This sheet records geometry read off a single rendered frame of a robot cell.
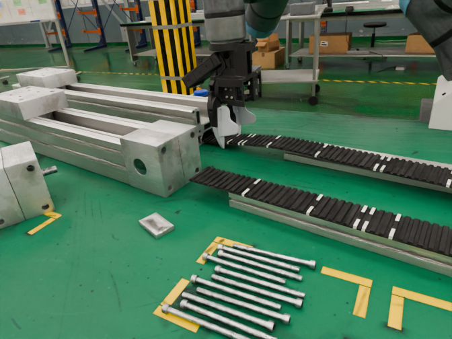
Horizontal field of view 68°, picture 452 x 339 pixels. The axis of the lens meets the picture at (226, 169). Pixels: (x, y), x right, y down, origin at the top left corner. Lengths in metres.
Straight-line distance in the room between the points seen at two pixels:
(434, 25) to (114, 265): 0.81
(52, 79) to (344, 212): 0.96
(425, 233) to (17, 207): 0.57
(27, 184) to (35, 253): 0.12
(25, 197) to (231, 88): 0.40
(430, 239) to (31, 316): 0.45
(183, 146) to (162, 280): 0.25
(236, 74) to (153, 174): 0.25
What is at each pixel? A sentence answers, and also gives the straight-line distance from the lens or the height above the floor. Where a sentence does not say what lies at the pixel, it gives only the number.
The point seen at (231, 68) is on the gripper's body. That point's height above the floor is 0.95.
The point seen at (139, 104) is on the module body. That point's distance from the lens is 0.84.
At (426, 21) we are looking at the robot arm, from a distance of 0.93.
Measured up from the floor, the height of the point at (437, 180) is 0.81.
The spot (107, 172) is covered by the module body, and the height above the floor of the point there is 0.79.
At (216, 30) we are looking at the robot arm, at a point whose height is 1.02.
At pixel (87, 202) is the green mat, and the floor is 0.78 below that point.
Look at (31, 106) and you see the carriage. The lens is 0.88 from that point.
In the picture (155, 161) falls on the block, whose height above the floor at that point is 0.85.
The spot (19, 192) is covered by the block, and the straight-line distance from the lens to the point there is 0.61.
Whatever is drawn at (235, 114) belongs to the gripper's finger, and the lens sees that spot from 0.74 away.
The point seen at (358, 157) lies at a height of 0.81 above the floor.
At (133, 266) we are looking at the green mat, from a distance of 0.46.
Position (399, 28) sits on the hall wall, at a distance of 8.10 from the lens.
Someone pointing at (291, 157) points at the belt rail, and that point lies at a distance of 0.66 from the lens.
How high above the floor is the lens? 1.07
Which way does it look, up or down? 27 degrees down
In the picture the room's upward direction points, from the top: 5 degrees counter-clockwise
